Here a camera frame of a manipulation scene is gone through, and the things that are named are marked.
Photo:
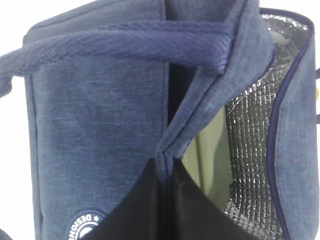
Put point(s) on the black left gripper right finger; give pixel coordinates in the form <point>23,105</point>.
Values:
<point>195,216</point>

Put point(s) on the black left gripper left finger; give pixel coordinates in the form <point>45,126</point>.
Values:
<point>136,217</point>

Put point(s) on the glass container green lid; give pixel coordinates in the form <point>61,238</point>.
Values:
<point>208,161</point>

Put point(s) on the navy blue lunch bag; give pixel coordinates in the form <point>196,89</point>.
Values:
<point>114,83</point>

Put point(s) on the yellow lemon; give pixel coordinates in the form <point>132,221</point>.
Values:
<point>317,93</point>

